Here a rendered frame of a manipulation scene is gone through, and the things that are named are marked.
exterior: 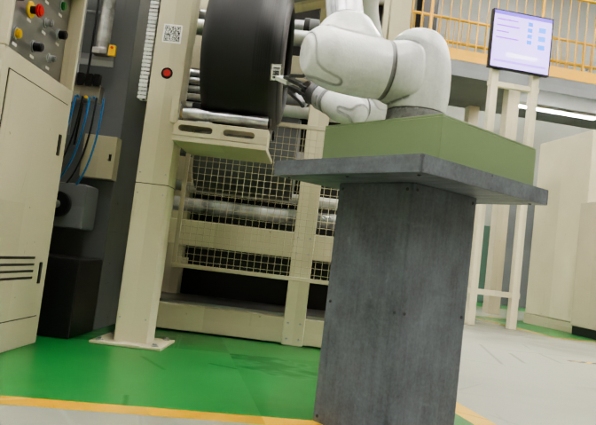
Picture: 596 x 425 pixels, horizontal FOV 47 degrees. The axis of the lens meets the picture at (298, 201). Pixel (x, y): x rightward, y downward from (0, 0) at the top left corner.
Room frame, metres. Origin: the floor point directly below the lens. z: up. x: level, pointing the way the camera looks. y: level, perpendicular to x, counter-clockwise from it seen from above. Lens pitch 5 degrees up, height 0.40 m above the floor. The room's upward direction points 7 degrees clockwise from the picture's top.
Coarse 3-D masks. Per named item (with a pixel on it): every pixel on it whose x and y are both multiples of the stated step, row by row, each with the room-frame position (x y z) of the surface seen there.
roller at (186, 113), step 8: (184, 112) 2.57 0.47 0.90; (192, 112) 2.57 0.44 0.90; (200, 112) 2.57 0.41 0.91; (208, 112) 2.57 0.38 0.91; (216, 112) 2.57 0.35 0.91; (224, 112) 2.57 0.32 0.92; (200, 120) 2.58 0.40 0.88; (208, 120) 2.58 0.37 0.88; (216, 120) 2.57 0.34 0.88; (224, 120) 2.57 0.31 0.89; (232, 120) 2.57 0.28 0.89; (240, 120) 2.56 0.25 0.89; (248, 120) 2.56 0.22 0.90; (256, 120) 2.56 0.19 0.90; (264, 120) 2.56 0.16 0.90; (264, 128) 2.58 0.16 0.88
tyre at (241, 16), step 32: (224, 0) 2.45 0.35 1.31; (256, 0) 2.46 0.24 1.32; (288, 0) 2.52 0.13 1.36; (224, 32) 2.43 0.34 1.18; (256, 32) 2.42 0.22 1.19; (288, 32) 2.85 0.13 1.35; (224, 64) 2.45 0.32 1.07; (256, 64) 2.44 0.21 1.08; (288, 64) 2.92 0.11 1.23; (224, 96) 2.53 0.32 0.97; (256, 96) 2.51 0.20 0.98; (256, 128) 2.69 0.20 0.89
